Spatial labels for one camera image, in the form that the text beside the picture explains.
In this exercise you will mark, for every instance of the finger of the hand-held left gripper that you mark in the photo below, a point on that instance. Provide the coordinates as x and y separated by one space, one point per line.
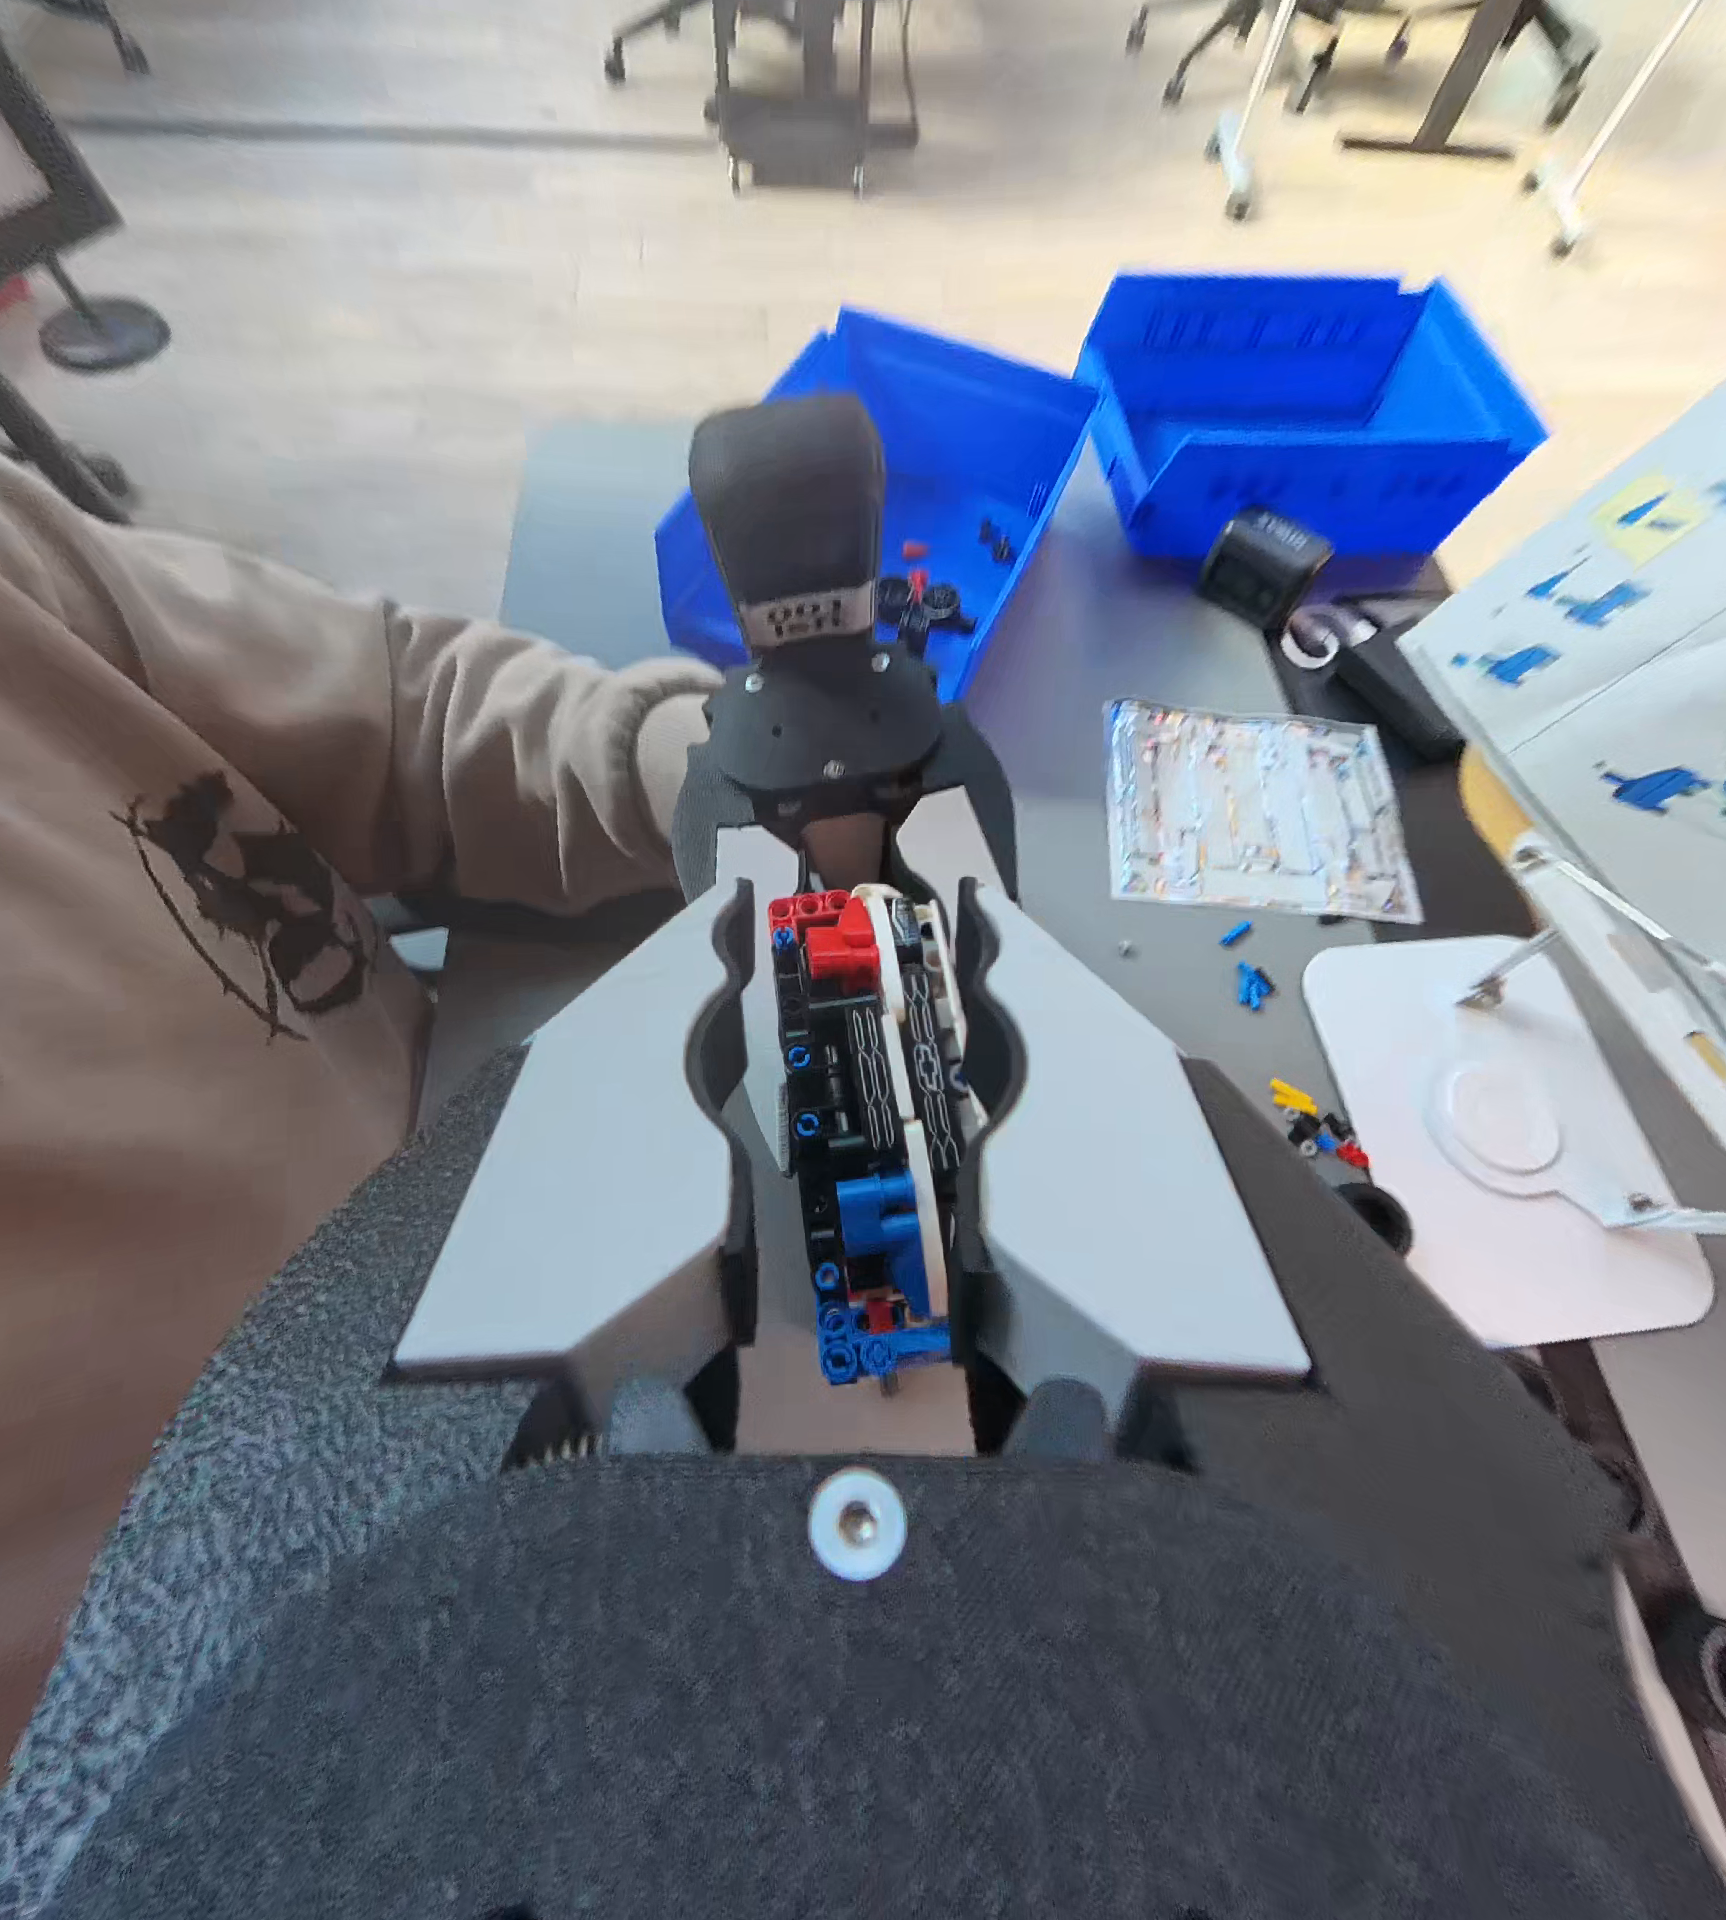
760 1111

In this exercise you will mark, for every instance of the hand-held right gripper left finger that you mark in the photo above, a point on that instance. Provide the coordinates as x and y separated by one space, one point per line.
579 1200

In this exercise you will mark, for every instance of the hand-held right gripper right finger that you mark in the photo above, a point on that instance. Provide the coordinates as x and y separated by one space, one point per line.
1133 1200

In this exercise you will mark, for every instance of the toy brick race car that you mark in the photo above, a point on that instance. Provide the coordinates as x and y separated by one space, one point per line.
863 1081

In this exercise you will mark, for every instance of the person's left forearm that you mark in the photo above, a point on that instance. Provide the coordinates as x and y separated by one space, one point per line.
533 751

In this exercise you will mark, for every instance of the grey desk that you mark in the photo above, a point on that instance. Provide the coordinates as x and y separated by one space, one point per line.
1058 841

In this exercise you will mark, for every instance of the black toy parts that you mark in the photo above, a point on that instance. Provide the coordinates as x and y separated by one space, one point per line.
922 601

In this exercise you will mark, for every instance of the yellow toy piece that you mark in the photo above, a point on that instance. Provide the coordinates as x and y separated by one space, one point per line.
1291 1092

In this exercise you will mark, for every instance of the red and black toy pins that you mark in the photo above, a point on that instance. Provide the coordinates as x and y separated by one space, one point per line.
1329 1137

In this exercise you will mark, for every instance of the bunch of blue toy pins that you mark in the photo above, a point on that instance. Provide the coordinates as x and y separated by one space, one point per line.
1253 987

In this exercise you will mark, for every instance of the white book stand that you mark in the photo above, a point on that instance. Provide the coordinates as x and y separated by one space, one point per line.
1403 1081

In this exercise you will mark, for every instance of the blue plastic bin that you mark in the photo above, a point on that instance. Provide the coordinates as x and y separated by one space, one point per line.
982 435
1329 450

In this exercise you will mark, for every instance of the holographic sticker sheet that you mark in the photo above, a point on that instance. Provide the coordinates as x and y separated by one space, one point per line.
1253 811

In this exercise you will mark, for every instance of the person's beige hoodie torso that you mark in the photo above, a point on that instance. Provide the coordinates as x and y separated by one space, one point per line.
129 1200

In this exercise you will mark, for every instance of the black rounded block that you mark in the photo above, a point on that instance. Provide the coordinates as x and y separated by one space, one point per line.
1260 562

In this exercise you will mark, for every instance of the black power adapter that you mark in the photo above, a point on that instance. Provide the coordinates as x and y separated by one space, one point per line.
1396 691

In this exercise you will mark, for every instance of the black office chair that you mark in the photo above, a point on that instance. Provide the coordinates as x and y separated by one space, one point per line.
802 90

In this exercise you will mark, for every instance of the toy car instruction booklet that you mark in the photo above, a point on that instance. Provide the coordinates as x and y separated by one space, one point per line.
1628 674

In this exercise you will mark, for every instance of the black round stand base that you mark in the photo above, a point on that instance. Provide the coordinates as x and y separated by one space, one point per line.
106 332

